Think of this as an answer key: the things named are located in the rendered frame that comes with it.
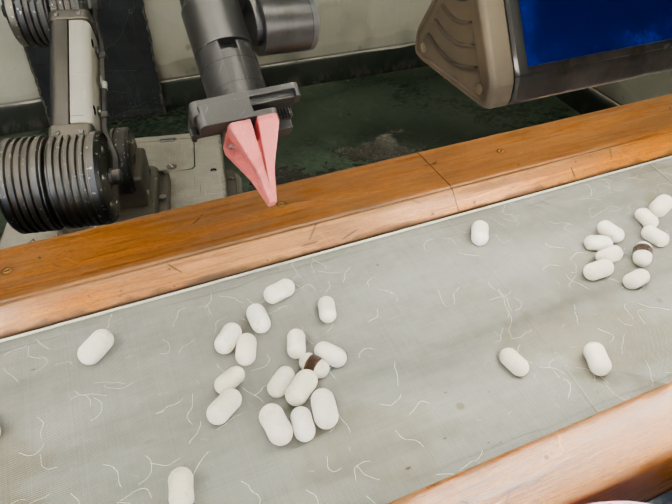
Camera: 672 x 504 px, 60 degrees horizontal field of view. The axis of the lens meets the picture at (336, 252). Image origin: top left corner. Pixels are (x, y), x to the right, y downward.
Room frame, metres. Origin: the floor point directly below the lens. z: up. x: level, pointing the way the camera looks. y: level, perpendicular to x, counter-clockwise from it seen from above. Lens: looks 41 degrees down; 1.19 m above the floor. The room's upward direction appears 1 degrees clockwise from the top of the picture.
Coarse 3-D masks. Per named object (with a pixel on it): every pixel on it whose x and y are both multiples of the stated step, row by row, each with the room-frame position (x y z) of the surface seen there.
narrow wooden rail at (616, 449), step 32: (608, 416) 0.28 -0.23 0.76; (640, 416) 0.28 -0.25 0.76; (544, 448) 0.25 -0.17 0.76; (576, 448) 0.25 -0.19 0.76; (608, 448) 0.25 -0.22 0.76; (640, 448) 0.25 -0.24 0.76; (448, 480) 0.22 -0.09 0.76; (480, 480) 0.22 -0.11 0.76; (512, 480) 0.22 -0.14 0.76; (544, 480) 0.22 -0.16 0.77; (576, 480) 0.22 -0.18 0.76; (608, 480) 0.22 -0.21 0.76; (640, 480) 0.23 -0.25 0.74
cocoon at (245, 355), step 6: (240, 336) 0.36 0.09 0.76; (246, 336) 0.36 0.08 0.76; (252, 336) 0.36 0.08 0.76; (240, 342) 0.36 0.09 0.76; (246, 342) 0.35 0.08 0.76; (252, 342) 0.36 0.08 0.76; (240, 348) 0.35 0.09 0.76; (246, 348) 0.35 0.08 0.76; (252, 348) 0.35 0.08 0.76; (240, 354) 0.34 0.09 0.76; (246, 354) 0.34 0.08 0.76; (252, 354) 0.34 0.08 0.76; (240, 360) 0.34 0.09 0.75; (246, 360) 0.34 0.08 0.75; (252, 360) 0.34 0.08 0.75
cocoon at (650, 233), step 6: (648, 228) 0.53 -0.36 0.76; (654, 228) 0.53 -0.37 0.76; (642, 234) 0.53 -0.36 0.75; (648, 234) 0.53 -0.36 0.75; (654, 234) 0.53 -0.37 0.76; (660, 234) 0.52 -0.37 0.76; (666, 234) 0.52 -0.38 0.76; (648, 240) 0.53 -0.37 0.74; (654, 240) 0.52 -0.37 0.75; (660, 240) 0.52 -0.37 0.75; (666, 240) 0.52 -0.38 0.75; (660, 246) 0.52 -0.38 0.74
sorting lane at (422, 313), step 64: (576, 192) 0.63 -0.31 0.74; (640, 192) 0.63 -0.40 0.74; (320, 256) 0.50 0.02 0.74; (384, 256) 0.50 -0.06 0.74; (448, 256) 0.50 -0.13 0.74; (512, 256) 0.50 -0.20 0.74; (576, 256) 0.50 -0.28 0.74; (128, 320) 0.40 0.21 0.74; (192, 320) 0.40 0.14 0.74; (320, 320) 0.40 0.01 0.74; (384, 320) 0.40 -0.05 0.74; (448, 320) 0.40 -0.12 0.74; (512, 320) 0.40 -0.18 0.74; (576, 320) 0.40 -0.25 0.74; (640, 320) 0.41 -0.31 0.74; (0, 384) 0.32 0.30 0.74; (64, 384) 0.32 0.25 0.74; (128, 384) 0.32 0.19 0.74; (192, 384) 0.32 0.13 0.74; (256, 384) 0.32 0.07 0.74; (320, 384) 0.32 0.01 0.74; (384, 384) 0.32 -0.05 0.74; (448, 384) 0.32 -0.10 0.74; (512, 384) 0.32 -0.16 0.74; (576, 384) 0.33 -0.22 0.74; (640, 384) 0.33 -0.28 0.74; (0, 448) 0.25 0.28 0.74; (64, 448) 0.26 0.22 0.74; (128, 448) 0.26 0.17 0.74; (192, 448) 0.26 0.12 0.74; (256, 448) 0.26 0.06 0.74; (320, 448) 0.26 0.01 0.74; (384, 448) 0.26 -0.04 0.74; (448, 448) 0.26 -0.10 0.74; (512, 448) 0.26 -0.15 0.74
